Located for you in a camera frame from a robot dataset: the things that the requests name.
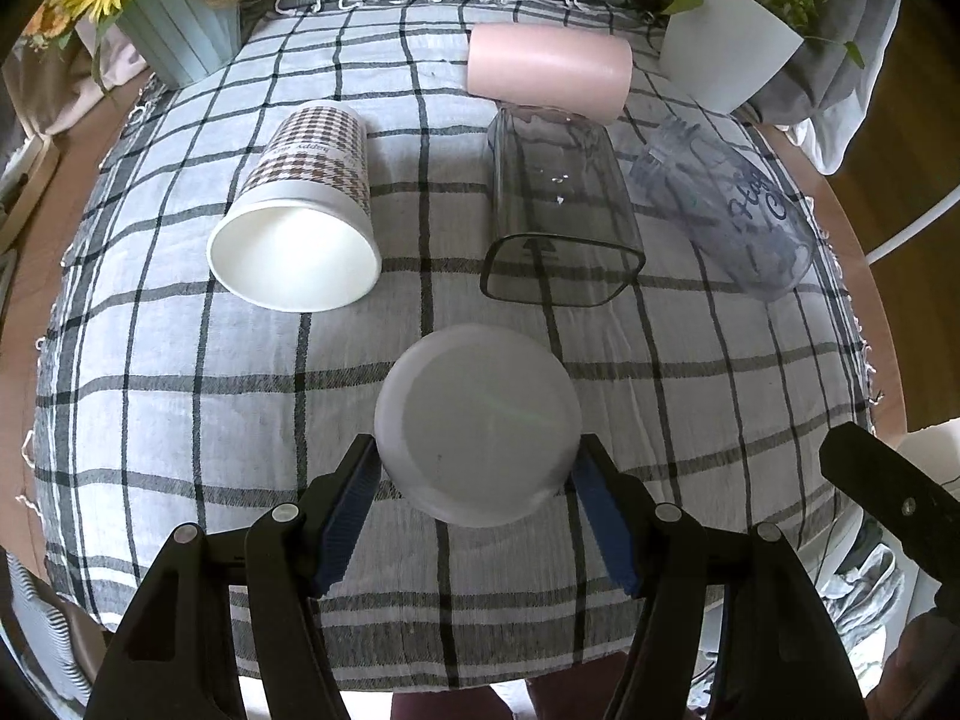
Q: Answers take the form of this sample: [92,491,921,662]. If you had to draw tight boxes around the grey cloth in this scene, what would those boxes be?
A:
[750,0,902,177]

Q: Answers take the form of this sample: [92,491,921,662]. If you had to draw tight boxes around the round wooden table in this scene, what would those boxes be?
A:
[0,86,912,720]

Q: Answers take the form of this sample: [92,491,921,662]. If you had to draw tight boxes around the checked tablecloth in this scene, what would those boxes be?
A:
[16,0,880,692]

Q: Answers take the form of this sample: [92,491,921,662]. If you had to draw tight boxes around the striped cloth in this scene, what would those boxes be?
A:
[0,547,95,720]

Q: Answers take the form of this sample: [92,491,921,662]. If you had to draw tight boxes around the pink cup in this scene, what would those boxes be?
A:
[466,24,635,126]

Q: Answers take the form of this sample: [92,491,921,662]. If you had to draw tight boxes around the white plant pot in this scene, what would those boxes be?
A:
[658,0,805,113]

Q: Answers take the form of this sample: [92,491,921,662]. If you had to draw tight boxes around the clear glass with lettering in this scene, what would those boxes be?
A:
[628,116,814,304]

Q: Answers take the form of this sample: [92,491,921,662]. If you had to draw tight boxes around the light blue flower pot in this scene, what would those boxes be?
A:
[112,0,242,89]

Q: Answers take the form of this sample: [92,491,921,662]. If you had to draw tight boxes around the white cup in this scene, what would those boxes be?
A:
[373,323,583,528]

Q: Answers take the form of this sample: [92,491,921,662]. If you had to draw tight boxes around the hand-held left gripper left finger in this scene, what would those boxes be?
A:
[85,433,383,720]

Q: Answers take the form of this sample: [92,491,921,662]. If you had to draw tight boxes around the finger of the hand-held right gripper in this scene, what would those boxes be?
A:
[818,421,960,625]

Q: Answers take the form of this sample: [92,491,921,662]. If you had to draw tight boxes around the houndstooth paper cup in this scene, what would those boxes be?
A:
[208,100,383,314]

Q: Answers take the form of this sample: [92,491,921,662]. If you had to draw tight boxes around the white curved tube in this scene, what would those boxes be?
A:
[866,191,960,265]

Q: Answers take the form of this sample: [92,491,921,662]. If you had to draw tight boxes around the smoky square glass cup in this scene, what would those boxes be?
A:
[480,103,647,308]

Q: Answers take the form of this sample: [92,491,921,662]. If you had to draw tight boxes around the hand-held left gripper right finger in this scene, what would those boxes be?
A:
[571,433,869,720]

